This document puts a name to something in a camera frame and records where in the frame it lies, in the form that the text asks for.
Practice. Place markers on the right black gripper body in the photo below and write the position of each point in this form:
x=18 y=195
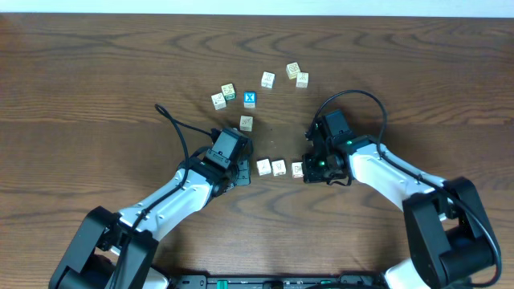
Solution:
x=320 y=168

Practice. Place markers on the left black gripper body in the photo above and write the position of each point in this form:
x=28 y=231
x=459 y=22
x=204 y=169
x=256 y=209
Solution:
x=241 y=177

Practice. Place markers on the red edged grape block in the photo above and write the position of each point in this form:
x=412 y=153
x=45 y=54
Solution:
x=297 y=170

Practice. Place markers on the yellow edged white block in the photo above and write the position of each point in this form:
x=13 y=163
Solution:
x=278 y=168

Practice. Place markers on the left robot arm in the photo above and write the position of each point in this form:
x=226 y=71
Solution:
x=116 y=250

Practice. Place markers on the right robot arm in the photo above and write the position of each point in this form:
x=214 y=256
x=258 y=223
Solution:
x=450 y=238

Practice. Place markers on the white block red drawing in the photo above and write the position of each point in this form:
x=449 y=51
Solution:
x=218 y=101

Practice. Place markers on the blue X letter block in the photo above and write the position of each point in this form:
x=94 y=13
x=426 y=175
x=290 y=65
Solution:
x=249 y=99

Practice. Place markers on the green edged picture block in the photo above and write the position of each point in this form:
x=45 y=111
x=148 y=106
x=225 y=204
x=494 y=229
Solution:
x=228 y=91

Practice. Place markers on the yellow picture block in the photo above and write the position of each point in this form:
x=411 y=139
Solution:
x=292 y=70

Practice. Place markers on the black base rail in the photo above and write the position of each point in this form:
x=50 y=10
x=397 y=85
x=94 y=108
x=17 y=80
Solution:
x=349 y=280

